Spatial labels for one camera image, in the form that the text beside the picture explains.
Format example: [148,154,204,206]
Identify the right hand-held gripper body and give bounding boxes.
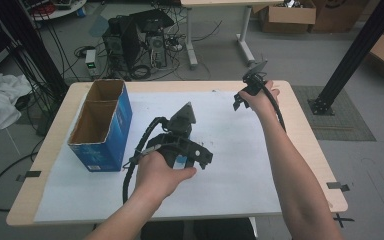
[238,59,269,97]

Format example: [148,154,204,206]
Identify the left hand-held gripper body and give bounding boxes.
[145,101,214,168]

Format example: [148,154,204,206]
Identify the person's right hand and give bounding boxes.
[239,79,281,122]

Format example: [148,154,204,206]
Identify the person's left hand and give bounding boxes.
[134,151,198,203]

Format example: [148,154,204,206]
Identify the white table mat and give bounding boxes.
[33,90,283,223]

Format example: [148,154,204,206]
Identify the blue cardboard box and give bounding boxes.
[67,78,134,173]

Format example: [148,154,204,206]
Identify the open brown cardboard box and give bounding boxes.
[259,0,317,35]

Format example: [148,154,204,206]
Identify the person's dark trousers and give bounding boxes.
[139,217,258,240]

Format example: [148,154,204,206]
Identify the white-legged desk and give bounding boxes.
[179,0,285,71]

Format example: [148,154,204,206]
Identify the light wooden table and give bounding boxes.
[6,79,349,228]

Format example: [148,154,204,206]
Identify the grey floor mat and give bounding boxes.
[291,85,377,142]

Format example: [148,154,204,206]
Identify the black computer tower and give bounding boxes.
[101,8,176,80]

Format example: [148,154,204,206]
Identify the closed brown cardboard box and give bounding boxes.
[308,0,370,34]

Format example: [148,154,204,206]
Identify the white power supply unit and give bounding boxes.
[84,48,98,78]

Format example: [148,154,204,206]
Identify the black tape strip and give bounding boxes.
[325,181,351,193]
[15,170,43,183]

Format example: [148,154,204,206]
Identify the round white table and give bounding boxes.
[29,0,88,22]

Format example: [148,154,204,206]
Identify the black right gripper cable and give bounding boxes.
[262,80,287,133]

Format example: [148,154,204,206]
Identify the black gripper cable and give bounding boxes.
[262,80,287,133]
[122,116,168,205]

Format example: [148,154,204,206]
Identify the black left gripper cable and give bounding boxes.
[122,116,168,205]

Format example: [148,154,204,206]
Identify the black aluminium frame post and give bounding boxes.
[307,0,384,117]

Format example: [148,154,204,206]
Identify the black cable-hung frame post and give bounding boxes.
[0,0,70,103]

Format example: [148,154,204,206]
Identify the black floor cable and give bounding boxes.
[0,138,46,213]

